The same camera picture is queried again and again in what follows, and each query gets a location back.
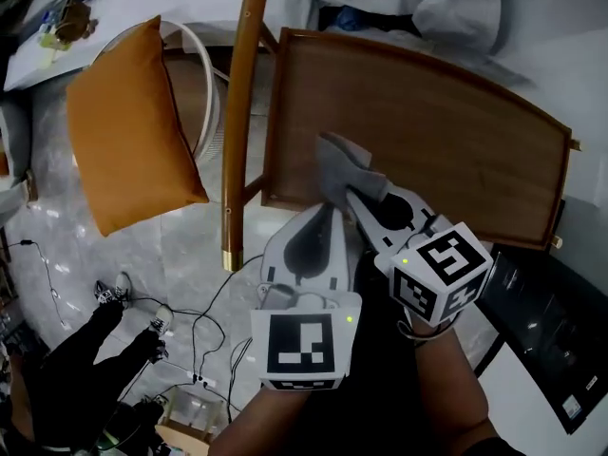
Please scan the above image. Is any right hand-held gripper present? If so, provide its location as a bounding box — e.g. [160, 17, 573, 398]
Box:
[345, 181, 495, 326]

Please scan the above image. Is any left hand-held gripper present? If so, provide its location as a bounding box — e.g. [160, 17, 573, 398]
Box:
[250, 201, 363, 392]

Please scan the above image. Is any grey cloth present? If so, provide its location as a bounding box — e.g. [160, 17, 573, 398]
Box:
[315, 131, 389, 211]

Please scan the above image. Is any wooden tray table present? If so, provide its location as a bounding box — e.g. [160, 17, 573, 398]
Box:
[220, 0, 583, 273]

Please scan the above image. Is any person's left forearm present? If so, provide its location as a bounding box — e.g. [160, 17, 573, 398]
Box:
[208, 382, 314, 456]

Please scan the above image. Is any white power strip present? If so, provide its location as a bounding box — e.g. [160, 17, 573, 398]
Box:
[187, 370, 219, 390]

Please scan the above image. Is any white round chair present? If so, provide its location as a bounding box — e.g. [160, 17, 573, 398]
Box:
[97, 20, 230, 161]

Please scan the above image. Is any orange cushion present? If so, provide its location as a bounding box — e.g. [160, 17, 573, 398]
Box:
[65, 15, 210, 238]

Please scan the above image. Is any white crumpled sheet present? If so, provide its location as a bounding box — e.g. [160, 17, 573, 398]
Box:
[273, 0, 504, 56]

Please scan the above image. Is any grey white cushion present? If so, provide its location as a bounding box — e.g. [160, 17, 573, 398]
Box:
[0, 102, 34, 184]

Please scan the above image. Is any brown bag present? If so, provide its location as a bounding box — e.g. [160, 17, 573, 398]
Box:
[51, 0, 99, 47]

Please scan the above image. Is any thin black left gripper cable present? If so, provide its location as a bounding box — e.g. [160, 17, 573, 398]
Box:
[192, 254, 265, 398]

